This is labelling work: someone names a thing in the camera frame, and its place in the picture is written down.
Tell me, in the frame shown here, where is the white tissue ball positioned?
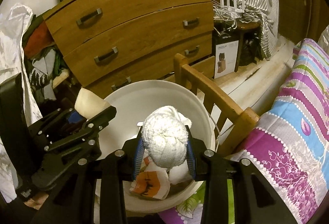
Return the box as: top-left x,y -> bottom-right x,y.
142,106 -> 192,170

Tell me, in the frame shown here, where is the striped floral bedsheet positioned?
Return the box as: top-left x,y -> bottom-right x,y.
158,38 -> 329,224

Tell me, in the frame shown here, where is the pile of clothes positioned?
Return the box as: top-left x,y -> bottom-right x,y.
22,15 -> 70,105

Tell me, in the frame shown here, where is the wooden bed footboard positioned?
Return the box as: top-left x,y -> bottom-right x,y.
173,53 -> 259,157

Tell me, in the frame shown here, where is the white plastic bucket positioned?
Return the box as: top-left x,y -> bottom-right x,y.
99,80 -> 215,214

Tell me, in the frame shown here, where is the white plastic sheet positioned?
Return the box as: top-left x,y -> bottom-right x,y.
1,3 -> 42,203

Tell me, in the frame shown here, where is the wooden chest of drawers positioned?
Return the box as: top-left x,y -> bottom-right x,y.
44,0 -> 214,97

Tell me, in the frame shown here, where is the white product box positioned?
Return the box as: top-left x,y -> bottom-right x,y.
214,40 -> 239,79

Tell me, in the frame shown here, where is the white wifi router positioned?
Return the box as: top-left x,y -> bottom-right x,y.
213,0 -> 245,14

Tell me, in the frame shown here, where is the dark wooden wardrobe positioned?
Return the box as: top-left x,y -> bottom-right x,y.
278,0 -> 328,43

